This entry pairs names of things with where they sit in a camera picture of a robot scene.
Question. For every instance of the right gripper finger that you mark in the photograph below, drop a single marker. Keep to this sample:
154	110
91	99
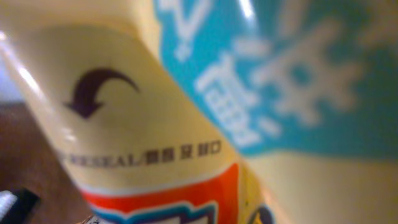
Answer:
17	205

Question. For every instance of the yellow snack bag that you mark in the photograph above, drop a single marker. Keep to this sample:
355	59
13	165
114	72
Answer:
172	111

